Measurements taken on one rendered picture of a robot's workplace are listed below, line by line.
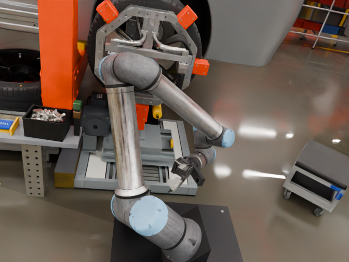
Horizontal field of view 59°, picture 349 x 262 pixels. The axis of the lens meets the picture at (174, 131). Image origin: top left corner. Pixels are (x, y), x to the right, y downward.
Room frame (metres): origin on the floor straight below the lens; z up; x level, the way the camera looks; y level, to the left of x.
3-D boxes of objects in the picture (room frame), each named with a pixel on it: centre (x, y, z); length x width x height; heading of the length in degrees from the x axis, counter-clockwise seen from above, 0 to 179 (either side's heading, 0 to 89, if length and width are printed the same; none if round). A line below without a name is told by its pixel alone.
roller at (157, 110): (1.76, 0.15, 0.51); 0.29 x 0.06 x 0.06; 13
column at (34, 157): (1.29, 0.74, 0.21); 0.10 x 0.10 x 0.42; 13
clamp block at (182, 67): (1.47, 0.04, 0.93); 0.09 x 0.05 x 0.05; 13
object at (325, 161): (1.84, -1.10, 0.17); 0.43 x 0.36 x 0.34; 153
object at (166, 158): (1.81, 0.23, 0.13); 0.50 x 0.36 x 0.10; 103
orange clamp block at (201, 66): (1.71, -0.06, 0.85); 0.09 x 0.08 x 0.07; 103
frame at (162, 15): (1.63, 0.25, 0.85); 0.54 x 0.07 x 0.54; 103
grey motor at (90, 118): (1.84, 0.56, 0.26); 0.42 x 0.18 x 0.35; 13
